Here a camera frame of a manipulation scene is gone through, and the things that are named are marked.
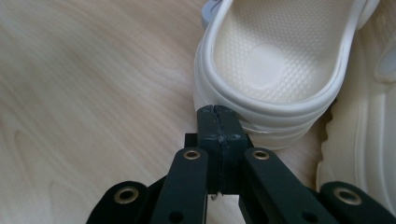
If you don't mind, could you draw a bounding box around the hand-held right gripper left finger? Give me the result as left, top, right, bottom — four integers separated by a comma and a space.
184, 105, 223, 196

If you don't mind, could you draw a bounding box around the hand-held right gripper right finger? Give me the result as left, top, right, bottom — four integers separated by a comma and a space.
214, 105, 254, 196

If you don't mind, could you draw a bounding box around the beige clog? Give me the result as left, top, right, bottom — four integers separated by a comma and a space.
315, 0, 396, 217
192, 0, 381, 151

